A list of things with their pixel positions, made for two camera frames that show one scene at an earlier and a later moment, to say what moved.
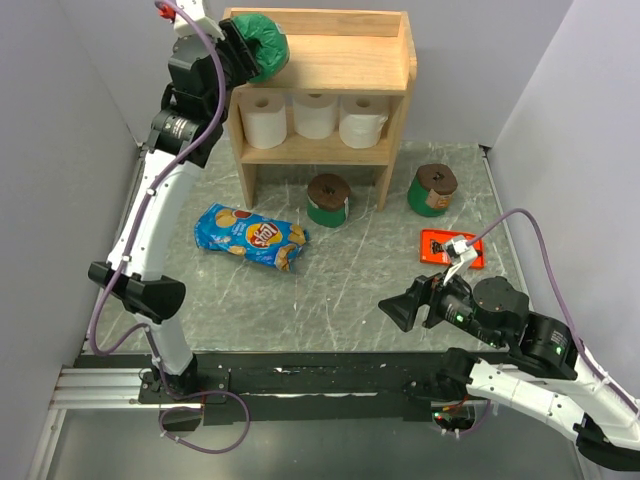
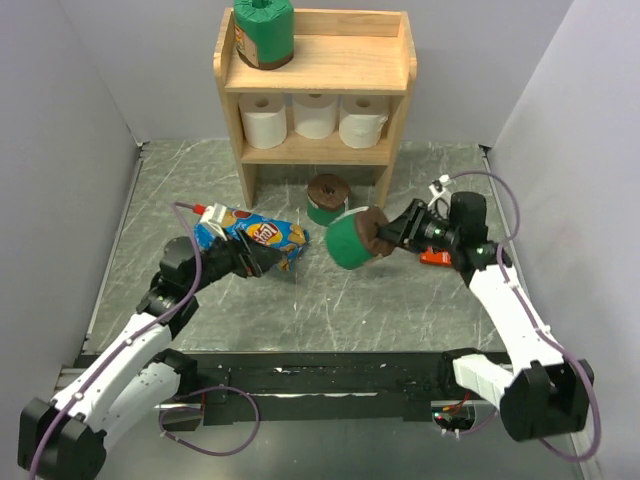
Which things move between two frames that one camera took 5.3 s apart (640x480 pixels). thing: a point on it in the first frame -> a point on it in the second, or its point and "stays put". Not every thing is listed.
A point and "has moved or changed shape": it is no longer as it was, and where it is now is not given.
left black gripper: [238, 50] -> [250, 258]
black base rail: [307, 387] stays put
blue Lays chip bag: [257, 238] stays put
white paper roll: [314, 115] stays put
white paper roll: [362, 119] stays put
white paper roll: [263, 119] stays put
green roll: [431, 189] -> [354, 239]
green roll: [328, 197] stays put
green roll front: [267, 41] has moved or changed shape
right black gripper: [426, 290] -> [406, 229]
